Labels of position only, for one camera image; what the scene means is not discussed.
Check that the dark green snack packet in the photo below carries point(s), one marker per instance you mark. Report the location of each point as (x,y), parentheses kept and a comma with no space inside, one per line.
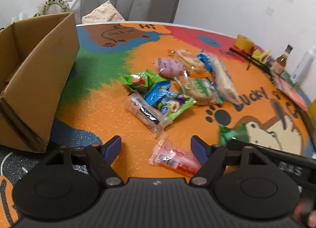
(230,132)

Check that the colourful printed table mat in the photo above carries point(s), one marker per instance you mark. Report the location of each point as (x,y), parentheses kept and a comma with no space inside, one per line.
(98,124)

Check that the clear packet with black bar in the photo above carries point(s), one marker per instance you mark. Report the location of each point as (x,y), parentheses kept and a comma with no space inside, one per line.
(145,111)

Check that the clear packet with red print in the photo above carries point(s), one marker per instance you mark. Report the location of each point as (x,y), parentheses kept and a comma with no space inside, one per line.
(172,158)

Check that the green packet with plum print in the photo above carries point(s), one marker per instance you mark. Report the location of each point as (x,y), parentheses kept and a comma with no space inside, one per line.
(177,106)

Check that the dotted cream cushion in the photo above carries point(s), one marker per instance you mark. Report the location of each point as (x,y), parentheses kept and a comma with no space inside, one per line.
(103,14)

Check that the bread packet with orange label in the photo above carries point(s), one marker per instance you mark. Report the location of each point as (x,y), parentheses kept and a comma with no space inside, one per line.
(190,61)

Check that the red book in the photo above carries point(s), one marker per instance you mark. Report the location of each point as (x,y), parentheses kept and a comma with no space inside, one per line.
(291,92)

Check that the brown cardboard box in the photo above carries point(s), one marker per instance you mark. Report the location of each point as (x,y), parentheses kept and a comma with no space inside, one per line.
(39,74)

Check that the person's right hand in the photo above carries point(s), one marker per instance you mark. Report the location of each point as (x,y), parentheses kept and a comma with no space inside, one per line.
(312,219)

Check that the white spray bottle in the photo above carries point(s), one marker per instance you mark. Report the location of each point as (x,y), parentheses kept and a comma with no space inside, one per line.
(302,67)

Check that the glass bottle with amber liquid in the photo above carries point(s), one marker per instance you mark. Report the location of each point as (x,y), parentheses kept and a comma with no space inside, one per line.
(280,63)

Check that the black tray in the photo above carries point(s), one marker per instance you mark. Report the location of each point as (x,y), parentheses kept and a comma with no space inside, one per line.
(243,55)

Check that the bread packet with green label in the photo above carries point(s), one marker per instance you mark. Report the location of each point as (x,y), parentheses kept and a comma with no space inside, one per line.
(197,89)

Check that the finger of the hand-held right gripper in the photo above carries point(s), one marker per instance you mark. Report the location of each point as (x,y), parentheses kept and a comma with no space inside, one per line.
(259,149)

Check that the yellow tape roll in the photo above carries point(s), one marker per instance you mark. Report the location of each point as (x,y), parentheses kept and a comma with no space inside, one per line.
(243,41)

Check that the blue snack packet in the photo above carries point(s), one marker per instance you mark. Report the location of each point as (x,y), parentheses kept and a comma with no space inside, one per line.
(158,93)

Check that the long white packet blue end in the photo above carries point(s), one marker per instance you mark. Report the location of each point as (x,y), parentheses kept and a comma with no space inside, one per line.
(224,79)

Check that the purple snack packet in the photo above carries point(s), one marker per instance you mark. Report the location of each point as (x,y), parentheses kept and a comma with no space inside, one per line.
(167,67)

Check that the yellow drink bottle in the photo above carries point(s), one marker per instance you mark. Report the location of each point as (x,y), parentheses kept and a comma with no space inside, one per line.
(312,114)

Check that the green packet with red print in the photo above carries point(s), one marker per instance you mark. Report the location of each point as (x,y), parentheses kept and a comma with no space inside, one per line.
(137,81)

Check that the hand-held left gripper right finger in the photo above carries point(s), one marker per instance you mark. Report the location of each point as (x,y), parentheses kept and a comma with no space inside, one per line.
(199,149)

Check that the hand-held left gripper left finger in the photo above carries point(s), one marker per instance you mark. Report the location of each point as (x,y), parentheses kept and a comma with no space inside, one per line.
(113,147)

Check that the yellow toy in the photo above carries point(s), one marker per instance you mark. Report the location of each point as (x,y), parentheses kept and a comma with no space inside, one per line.
(260,55)

